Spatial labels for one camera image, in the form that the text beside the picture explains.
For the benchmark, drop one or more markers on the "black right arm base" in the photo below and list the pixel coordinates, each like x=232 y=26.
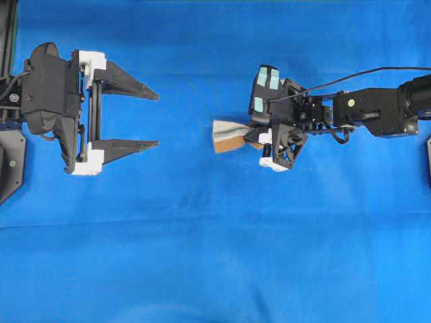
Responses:
x=428 y=154

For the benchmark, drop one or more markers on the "blue table cloth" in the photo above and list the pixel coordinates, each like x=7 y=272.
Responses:
x=179 y=233

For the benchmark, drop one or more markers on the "black wrist camera gripper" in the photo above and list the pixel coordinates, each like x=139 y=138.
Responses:
x=267 y=85
x=43 y=88

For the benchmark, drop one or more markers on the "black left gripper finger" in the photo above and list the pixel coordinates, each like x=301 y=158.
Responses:
x=117 y=81
x=115 y=149

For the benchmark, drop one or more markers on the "black wrist camera right gripper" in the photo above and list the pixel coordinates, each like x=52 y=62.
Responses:
x=267 y=85

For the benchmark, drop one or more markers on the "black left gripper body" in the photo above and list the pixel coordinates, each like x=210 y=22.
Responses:
x=66 y=125

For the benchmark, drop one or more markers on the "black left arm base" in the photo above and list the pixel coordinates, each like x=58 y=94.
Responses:
x=13 y=143

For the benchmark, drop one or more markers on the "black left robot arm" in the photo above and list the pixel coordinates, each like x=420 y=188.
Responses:
x=89 y=128

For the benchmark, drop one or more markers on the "white and brown sponge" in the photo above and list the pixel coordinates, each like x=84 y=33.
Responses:
x=230 y=136

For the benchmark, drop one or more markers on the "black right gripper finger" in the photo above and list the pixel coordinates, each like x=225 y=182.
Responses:
x=259 y=137
x=259 y=120

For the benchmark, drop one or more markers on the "black wrist camera left gripper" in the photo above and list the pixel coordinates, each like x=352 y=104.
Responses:
x=43 y=88

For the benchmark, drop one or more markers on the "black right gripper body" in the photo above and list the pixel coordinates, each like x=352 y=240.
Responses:
x=294 y=116

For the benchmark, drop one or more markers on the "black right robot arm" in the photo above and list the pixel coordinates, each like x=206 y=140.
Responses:
x=385 y=112

